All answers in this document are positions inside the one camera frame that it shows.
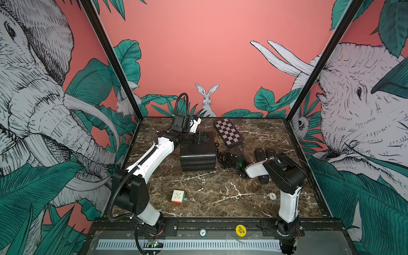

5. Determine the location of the black drawer cabinet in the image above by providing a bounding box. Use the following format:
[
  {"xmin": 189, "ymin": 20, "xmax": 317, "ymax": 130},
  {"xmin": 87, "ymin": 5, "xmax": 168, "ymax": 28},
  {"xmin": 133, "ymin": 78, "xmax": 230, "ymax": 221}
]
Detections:
[{"xmin": 180, "ymin": 140, "xmax": 217, "ymax": 172}]

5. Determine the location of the black computer mouse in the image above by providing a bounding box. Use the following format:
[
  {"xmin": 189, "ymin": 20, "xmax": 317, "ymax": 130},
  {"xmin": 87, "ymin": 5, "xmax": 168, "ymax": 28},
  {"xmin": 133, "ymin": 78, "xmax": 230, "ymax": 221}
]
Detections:
[
  {"xmin": 255, "ymin": 148, "xmax": 266, "ymax": 162},
  {"xmin": 258, "ymin": 175, "xmax": 269, "ymax": 184},
  {"xmin": 265, "ymin": 148, "xmax": 277, "ymax": 158}
]

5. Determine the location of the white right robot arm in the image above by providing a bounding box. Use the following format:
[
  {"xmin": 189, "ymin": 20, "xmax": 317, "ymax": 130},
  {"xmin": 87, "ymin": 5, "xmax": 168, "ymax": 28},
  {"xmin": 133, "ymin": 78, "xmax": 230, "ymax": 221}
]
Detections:
[{"xmin": 217, "ymin": 148, "xmax": 307, "ymax": 224}]

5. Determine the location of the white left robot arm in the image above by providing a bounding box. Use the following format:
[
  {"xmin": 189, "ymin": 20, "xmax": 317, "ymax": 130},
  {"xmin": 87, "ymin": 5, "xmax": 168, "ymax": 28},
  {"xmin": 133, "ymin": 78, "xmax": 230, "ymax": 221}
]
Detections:
[{"xmin": 107, "ymin": 130, "xmax": 211, "ymax": 227}]

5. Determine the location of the red white chess board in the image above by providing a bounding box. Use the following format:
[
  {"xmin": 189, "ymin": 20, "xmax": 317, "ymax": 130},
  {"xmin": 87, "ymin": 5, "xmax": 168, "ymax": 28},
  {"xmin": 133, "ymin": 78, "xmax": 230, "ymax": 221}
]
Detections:
[{"xmin": 213, "ymin": 118, "xmax": 243, "ymax": 149}]

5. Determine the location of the colourful puzzle cube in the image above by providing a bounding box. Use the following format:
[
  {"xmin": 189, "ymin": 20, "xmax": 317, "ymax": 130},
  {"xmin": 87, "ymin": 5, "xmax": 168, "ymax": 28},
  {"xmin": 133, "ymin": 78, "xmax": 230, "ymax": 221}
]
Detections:
[{"xmin": 171, "ymin": 190, "xmax": 186, "ymax": 205}]

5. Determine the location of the yellow round sticker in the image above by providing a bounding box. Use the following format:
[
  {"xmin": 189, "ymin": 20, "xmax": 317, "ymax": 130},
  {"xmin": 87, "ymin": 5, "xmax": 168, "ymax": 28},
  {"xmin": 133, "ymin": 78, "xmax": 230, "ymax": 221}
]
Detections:
[{"xmin": 235, "ymin": 224, "xmax": 247, "ymax": 237}]

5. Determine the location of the white ribbed strip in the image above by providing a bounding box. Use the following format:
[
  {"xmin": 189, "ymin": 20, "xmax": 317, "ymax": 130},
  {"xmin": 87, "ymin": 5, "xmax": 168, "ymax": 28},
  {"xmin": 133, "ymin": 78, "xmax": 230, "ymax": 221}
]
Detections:
[{"xmin": 96, "ymin": 239, "xmax": 281, "ymax": 251}]

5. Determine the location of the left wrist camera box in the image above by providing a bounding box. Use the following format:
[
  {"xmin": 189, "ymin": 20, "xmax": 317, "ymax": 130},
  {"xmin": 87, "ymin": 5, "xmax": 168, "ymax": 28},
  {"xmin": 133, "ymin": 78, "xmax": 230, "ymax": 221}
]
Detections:
[{"xmin": 170, "ymin": 114, "xmax": 201, "ymax": 133}]

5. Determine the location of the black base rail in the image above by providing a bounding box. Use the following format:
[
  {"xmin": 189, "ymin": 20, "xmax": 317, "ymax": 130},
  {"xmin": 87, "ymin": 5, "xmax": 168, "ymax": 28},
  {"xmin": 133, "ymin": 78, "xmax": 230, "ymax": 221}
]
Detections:
[{"xmin": 88, "ymin": 217, "xmax": 347, "ymax": 238}]

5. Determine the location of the black corrugated cable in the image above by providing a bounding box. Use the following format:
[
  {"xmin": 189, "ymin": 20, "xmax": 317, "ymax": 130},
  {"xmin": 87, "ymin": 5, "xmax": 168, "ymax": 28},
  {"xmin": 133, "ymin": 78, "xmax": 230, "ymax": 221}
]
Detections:
[{"xmin": 106, "ymin": 170, "xmax": 135, "ymax": 222}]

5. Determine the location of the black frame post left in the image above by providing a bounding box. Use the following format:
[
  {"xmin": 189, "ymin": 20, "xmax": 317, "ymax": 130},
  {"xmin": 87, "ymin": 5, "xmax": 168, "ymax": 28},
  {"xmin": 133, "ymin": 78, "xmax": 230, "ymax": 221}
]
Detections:
[{"xmin": 80, "ymin": 0, "xmax": 143, "ymax": 122}]

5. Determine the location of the black frame post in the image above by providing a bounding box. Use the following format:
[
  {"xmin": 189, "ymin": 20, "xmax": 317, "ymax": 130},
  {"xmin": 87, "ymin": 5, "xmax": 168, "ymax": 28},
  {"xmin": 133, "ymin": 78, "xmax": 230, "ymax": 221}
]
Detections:
[
  {"xmin": 285, "ymin": 0, "xmax": 364, "ymax": 122},
  {"xmin": 80, "ymin": 0, "xmax": 143, "ymax": 122}
]

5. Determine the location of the black frame post right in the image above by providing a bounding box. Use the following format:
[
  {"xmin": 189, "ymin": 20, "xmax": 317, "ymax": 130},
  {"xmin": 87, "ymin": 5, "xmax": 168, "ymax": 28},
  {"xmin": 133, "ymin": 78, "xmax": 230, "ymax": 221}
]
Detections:
[{"xmin": 285, "ymin": 0, "xmax": 364, "ymax": 122}]

